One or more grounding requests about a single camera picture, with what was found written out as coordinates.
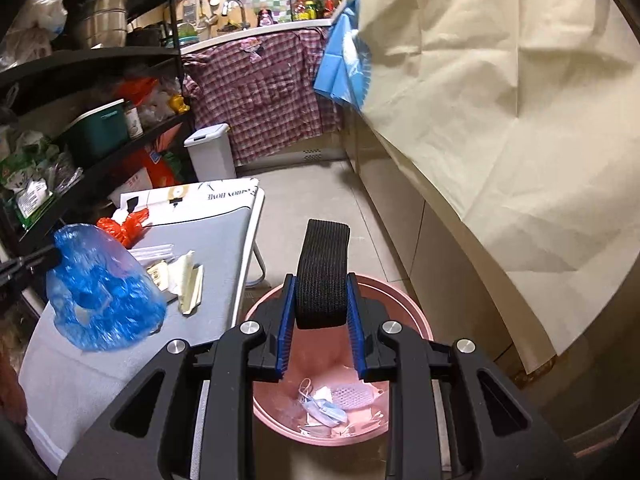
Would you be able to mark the black shelving rack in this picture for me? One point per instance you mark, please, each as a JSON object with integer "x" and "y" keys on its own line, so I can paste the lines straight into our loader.
{"x": 90, "y": 60}

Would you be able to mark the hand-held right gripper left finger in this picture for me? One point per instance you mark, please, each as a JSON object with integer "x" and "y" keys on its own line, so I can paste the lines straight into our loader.
{"x": 285, "y": 330}

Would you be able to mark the pink plastic bin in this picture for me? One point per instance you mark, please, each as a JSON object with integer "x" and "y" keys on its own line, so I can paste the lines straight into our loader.
{"x": 415, "y": 320}

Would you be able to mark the white lidded trash bin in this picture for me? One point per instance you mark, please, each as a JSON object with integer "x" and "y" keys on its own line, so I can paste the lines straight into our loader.
{"x": 210, "y": 152}

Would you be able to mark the white kitchen counter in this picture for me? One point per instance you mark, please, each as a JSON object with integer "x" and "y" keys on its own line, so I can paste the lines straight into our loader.
{"x": 225, "y": 40}

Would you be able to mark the green storage box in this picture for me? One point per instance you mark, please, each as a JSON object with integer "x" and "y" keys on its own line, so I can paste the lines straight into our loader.
{"x": 97, "y": 132}

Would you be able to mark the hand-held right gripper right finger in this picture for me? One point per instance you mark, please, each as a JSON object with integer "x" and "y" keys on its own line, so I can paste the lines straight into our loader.
{"x": 356, "y": 330}

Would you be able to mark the yellow toy figure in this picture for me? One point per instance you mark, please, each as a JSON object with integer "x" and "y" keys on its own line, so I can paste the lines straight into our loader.
{"x": 178, "y": 104}

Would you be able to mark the small labelled jar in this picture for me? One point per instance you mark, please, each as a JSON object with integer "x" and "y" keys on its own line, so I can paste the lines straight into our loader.
{"x": 133, "y": 121}

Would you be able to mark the chrome faucet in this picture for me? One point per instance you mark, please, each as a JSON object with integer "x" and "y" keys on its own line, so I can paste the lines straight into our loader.
{"x": 234, "y": 7}

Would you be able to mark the small beige printed packet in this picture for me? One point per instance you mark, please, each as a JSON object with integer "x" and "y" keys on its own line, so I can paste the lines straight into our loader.
{"x": 158, "y": 276}

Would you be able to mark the blue plastic bag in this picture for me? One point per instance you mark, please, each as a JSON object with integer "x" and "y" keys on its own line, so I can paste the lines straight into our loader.
{"x": 100, "y": 290}

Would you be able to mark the clear plastic wrapper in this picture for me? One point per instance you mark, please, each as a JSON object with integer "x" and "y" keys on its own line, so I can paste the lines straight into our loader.
{"x": 155, "y": 252}

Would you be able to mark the red plaid shirt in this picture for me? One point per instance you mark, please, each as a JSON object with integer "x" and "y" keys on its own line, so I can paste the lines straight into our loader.
{"x": 260, "y": 95}

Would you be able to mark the black elastic band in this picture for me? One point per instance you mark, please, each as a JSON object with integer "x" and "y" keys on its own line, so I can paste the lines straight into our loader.
{"x": 320, "y": 280}

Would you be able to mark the white foam net sleeve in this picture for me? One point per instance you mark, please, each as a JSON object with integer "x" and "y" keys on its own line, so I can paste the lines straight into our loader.
{"x": 352, "y": 395}

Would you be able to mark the orange printed sack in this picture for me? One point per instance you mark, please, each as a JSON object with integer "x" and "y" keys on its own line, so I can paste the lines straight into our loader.
{"x": 160, "y": 170}

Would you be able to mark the orange plastic bag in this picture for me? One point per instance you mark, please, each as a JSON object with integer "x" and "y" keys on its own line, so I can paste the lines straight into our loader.
{"x": 137, "y": 91}

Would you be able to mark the white plastic bag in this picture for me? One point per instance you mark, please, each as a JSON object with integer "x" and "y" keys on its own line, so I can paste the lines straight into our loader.
{"x": 47, "y": 7}

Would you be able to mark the cream paper wrapper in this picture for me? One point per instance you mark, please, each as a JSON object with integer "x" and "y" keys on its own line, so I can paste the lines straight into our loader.
{"x": 187, "y": 280}

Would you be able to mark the blue printed cloth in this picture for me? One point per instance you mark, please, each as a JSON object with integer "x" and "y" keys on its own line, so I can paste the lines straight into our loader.
{"x": 340, "y": 60}

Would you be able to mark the grey printed table cover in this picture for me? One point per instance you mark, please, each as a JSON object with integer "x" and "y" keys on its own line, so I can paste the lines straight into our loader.
{"x": 210, "y": 240}

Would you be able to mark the red plastic bag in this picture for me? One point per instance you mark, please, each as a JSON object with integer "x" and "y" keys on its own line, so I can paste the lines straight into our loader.
{"x": 122, "y": 225}

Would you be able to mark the white metal table leg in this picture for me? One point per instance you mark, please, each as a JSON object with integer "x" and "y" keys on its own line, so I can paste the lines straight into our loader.
{"x": 260, "y": 265}

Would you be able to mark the blue face mask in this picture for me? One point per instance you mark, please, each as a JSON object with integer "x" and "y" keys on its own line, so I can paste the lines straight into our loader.
{"x": 322, "y": 407}

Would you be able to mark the cream cloth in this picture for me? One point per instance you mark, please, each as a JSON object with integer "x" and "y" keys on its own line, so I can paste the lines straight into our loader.
{"x": 500, "y": 110}

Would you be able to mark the green food package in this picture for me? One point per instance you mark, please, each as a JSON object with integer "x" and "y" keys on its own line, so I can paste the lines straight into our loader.
{"x": 27, "y": 175}

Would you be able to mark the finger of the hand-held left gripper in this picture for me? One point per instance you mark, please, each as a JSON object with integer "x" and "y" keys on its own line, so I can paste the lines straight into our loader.
{"x": 42, "y": 259}

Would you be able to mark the black spice rack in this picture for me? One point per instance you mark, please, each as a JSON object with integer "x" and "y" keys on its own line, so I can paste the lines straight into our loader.
{"x": 317, "y": 5}

